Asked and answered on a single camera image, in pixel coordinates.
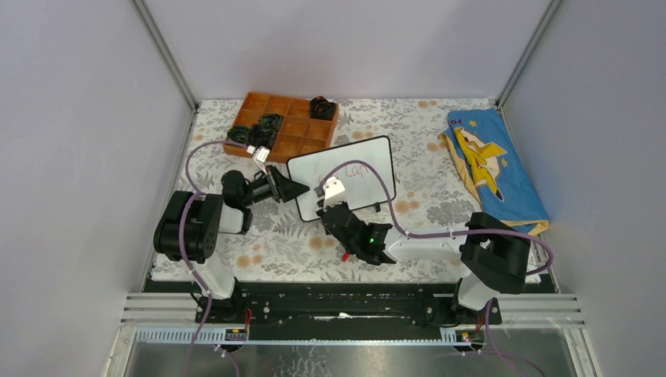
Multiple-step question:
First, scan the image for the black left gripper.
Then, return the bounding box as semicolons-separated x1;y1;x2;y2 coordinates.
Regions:
241;164;309;208

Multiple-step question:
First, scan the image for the small black-framed whiteboard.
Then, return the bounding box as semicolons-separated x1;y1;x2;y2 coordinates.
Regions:
287;135;396;222

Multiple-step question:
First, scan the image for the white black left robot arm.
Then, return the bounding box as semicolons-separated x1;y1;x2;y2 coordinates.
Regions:
153;166;310;323

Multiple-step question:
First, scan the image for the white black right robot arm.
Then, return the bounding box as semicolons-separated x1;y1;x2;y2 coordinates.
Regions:
316;182;530;324

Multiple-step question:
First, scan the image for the floral patterned table mat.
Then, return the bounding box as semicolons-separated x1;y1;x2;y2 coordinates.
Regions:
176;98;491;282

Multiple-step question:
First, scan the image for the orange compartment tray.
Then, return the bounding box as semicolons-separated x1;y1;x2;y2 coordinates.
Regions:
223;92;338;163

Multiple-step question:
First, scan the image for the black tape roll lower middle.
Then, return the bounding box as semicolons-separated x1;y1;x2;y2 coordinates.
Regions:
247;124;278;150

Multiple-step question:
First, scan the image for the black tape roll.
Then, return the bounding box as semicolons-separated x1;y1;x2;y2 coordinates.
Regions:
309;96;337;121
258;113;284;132
227;125;250;145
247;124;278;150

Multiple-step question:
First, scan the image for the black tape roll upper middle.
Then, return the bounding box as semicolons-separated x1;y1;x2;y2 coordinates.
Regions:
258;113;284;132

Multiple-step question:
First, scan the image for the black tape roll left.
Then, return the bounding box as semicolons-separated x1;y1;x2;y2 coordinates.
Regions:
227;125;250;145

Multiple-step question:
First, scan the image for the black tape roll top right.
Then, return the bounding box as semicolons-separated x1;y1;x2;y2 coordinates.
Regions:
309;96;337;121

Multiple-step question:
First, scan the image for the blue yellow cartoon cloth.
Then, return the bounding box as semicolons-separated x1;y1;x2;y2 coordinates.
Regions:
439;108;550;236

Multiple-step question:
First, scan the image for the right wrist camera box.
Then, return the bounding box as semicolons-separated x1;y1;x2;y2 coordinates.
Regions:
318;176;346;209

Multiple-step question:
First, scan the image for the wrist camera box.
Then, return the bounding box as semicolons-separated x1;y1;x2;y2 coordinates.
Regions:
318;176;346;209
246;145;270;174

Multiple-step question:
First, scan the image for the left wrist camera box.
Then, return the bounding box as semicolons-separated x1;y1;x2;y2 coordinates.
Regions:
246;145;270;174

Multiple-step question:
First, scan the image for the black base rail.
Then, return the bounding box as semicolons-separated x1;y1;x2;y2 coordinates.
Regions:
143;280;555;345

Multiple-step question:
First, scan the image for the left aluminium frame post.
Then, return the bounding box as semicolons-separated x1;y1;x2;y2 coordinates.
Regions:
130;0;199;112

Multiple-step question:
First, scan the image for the aluminium frame post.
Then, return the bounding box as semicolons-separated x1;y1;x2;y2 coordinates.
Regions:
130;0;199;112
495;0;563;108

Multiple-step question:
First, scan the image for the right aluminium frame post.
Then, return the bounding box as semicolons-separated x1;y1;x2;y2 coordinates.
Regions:
495;0;563;108

